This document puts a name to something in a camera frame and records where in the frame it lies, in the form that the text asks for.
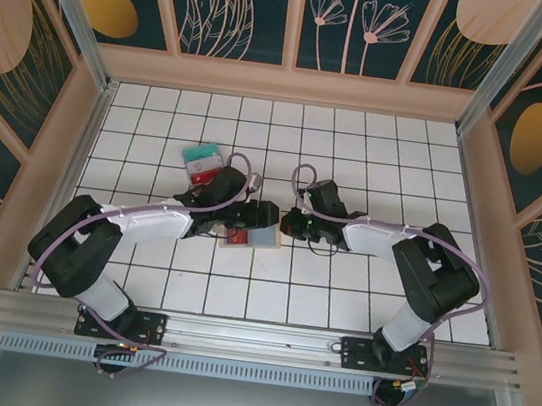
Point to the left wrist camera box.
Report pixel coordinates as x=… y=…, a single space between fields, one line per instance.
x=254 y=183

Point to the beige card holder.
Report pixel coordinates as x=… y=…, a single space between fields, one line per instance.
x=263 y=238

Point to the aluminium side rail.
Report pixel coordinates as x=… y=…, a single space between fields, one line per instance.
x=473 y=201
x=81 y=151

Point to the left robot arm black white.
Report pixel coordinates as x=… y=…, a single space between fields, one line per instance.
x=147 y=223

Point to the white card pink logo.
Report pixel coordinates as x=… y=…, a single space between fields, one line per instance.
x=200 y=167

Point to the aluminium mounting rail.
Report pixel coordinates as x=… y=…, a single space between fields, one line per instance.
x=252 y=339

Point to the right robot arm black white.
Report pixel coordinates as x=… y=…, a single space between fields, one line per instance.
x=377 y=238

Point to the dark red card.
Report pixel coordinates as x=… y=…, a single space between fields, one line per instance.
x=235 y=242

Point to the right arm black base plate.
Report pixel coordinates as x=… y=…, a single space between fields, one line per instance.
x=356 y=354

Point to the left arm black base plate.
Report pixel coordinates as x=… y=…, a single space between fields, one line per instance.
x=152 y=328

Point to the aluminium corner post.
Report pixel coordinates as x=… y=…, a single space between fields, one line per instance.
x=518 y=61
x=71 y=8

